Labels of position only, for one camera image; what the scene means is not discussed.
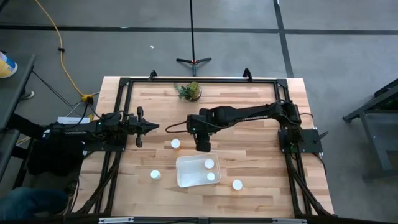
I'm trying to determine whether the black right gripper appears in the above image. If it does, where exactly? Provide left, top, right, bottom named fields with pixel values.
left=193, top=129, right=213, bottom=153

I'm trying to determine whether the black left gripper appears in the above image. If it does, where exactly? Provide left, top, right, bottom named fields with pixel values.
left=128, top=106, right=160, bottom=149

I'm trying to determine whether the white plastic basket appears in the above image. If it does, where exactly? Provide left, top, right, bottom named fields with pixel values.
left=175, top=152, right=222, bottom=189

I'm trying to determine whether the small potted green plant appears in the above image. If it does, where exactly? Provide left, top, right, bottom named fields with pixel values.
left=174, top=81, right=203, bottom=103

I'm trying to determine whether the black tripod stand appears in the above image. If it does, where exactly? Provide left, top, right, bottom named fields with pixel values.
left=175, top=0, right=213, bottom=77

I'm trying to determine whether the person's shoe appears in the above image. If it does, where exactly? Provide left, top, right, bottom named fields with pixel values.
left=19, top=89, right=35, bottom=101
left=63, top=179, right=79, bottom=200

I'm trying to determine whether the black padded chair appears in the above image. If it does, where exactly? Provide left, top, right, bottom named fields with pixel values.
left=27, top=136, right=85, bottom=177

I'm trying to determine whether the dark grey side desk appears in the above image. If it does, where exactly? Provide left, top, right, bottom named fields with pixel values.
left=0, top=53, right=37, bottom=131

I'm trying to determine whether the person's leg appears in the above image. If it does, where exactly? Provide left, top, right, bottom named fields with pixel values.
left=0, top=186, right=70, bottom=222

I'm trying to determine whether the yellow blue white tub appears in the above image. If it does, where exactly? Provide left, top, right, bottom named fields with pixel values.
left=0, top=51, right=19, bottom=79

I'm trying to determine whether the dark metal cart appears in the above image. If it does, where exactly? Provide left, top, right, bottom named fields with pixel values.
left=341, top=77, right=398, bottom=183

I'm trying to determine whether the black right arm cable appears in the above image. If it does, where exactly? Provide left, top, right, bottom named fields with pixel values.
left=164, top=120, right=189, bottom=134

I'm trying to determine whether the black aluminium table frame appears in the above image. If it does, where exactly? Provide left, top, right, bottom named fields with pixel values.
left=73, top=76, right=336, bottom=218

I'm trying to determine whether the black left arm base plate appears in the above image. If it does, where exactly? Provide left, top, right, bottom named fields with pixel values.
left=83, top=136, right=127, bottom=153

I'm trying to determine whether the silver metal bracket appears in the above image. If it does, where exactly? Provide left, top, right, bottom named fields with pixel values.
left=272, top=218, right=308, bottom=224
left=98, top=217, right=135, bottom=224

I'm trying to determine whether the thin black floor cable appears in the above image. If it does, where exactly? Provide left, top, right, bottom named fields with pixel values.
left=30, top=70, right=94, bottom=118

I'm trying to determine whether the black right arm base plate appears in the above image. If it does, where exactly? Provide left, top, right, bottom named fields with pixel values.
left=278, top=128, right=324, bottom=154

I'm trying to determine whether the yellow extension cable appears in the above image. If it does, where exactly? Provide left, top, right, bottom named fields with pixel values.
left=33, top=0, right=95, bottom=104

